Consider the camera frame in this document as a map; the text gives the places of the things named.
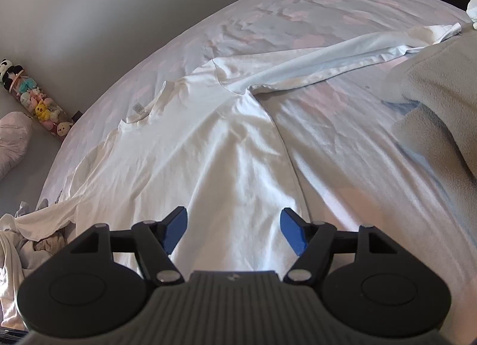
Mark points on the white t-shirt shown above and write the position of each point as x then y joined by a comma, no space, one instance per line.
207,144

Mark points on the pink dotted bed sheet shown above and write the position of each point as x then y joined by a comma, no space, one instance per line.
268,104

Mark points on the pink dotted pillow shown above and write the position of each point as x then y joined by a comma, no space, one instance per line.
16,133

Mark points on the grey fleece blanket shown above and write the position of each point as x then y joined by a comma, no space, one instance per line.
441,82

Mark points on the tube of plush toys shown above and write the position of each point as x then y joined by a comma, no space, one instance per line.
35,100

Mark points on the cream long sleeve garment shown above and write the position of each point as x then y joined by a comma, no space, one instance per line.
28,239

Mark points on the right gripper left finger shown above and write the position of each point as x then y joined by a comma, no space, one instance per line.
152,243

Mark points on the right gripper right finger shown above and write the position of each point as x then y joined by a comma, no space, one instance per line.
315,244

